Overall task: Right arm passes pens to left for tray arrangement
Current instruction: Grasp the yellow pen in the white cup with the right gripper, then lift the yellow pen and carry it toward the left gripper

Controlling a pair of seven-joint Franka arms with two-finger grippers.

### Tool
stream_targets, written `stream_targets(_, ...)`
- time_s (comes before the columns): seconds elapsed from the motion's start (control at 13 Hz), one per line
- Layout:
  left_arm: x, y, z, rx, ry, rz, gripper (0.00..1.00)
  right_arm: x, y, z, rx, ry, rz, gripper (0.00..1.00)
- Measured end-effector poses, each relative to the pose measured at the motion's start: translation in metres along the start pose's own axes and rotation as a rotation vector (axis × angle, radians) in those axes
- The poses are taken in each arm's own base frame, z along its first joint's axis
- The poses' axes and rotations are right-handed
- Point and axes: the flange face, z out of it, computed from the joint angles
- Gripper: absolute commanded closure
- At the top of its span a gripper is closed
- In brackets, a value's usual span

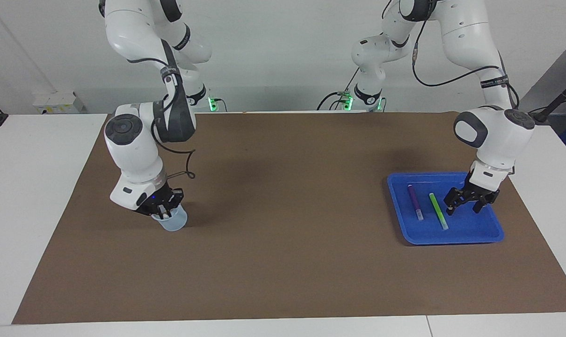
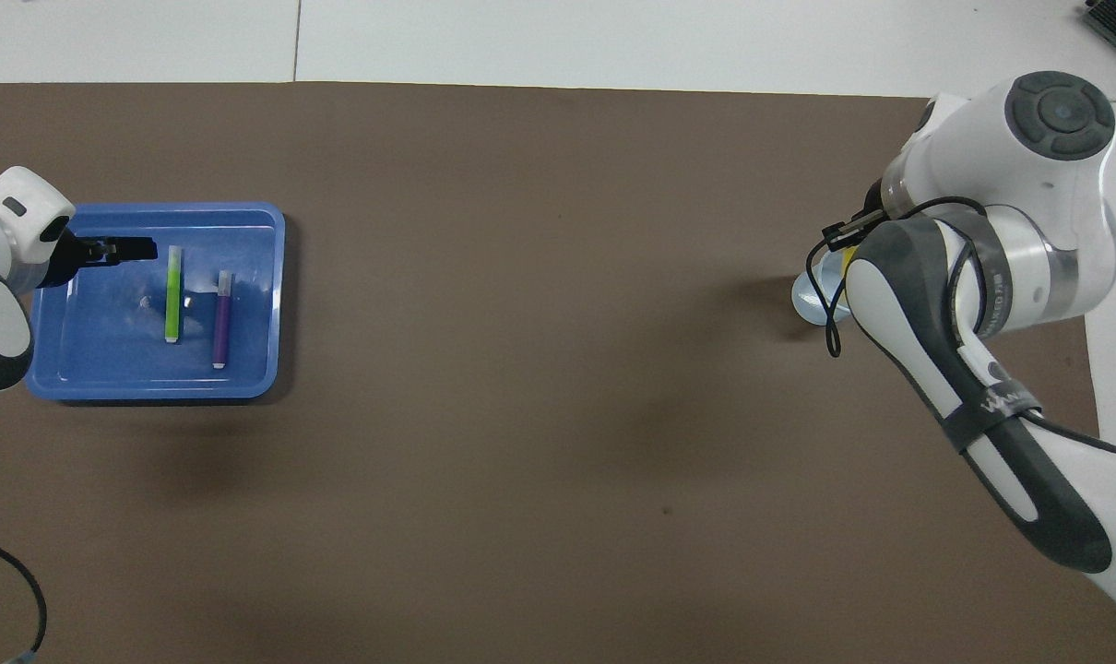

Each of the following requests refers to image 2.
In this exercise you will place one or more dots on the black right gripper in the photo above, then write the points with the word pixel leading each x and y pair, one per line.
pixel 876 198

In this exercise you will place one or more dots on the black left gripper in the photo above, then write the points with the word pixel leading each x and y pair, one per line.
pixel 65 258

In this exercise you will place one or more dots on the yellow pen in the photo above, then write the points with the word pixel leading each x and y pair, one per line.
pixel 849 258

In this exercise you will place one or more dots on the green pen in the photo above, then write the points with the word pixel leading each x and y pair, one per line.
pixel 173 295

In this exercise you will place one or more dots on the purple pen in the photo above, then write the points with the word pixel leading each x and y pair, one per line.
pixel 222 323

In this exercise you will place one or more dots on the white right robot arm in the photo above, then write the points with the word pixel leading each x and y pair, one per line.
pixel 1010 277

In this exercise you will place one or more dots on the blue plastic tray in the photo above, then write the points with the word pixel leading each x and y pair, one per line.
pixel 244 360

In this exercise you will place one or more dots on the translucent plastic cup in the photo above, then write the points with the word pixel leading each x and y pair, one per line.
pixel 812 300

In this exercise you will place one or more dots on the brown table mat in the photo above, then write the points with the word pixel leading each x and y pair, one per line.
pixel 558 369

